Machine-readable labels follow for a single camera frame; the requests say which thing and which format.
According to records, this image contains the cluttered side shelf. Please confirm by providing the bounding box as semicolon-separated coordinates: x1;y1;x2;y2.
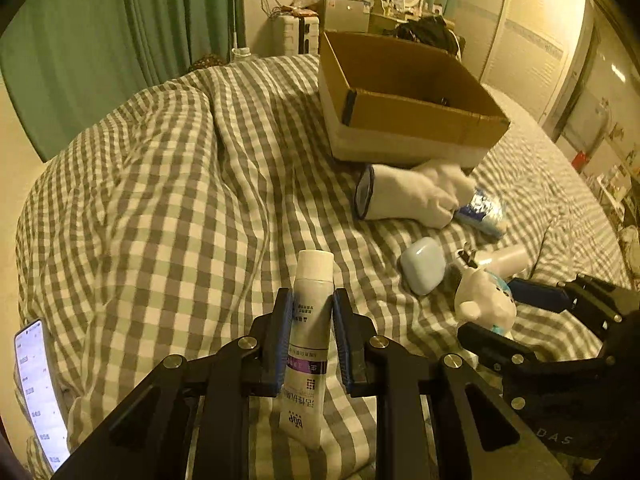
570;100;640;246

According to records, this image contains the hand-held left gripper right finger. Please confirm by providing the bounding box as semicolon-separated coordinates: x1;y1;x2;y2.
330;287;571;480

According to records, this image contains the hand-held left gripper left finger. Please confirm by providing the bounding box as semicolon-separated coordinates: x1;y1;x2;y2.
50;287;296;480

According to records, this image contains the silver mini fridge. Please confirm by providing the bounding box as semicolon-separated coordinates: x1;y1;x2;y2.
323;0;372;36

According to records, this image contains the green curtain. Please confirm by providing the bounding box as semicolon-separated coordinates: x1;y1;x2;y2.
0;0;247;162

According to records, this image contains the white cosmetic tube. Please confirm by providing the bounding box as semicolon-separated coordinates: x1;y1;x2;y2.
279;250;335;450

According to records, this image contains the blue tissue packet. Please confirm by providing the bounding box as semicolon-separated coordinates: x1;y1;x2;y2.
454;186;509;239

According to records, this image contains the small white bottle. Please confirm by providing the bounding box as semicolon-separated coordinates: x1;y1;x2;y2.
475;243;530;282

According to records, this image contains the pile of black clothes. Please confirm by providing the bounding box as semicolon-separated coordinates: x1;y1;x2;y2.
394;15;464;57

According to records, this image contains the light blue earbuds case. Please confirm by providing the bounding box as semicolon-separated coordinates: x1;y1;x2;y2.
398;236;450;297

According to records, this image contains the white bear toy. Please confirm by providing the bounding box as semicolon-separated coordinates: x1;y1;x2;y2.
451;242;519;337

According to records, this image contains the dark brown pillow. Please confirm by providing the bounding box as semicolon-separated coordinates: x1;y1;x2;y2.
188;52;232;74

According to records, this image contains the white wardrobe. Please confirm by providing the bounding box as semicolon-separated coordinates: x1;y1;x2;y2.
449;0;597;127

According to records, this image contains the cardboard box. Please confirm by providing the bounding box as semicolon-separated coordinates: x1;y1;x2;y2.
318;30;511;169

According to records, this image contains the white sock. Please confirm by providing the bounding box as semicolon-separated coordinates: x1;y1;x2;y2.
353;159;477;229

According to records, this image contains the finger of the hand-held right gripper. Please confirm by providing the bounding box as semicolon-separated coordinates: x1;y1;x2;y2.
508;273;640;332
457;322;607;387

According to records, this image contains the smartphone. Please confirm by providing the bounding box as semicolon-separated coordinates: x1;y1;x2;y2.
13;317;71;474

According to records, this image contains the white suitcase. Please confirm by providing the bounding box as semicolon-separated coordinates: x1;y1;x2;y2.
270;12;321;59

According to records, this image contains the checked blanket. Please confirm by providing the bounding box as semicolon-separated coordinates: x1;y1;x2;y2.
14;52;632;480

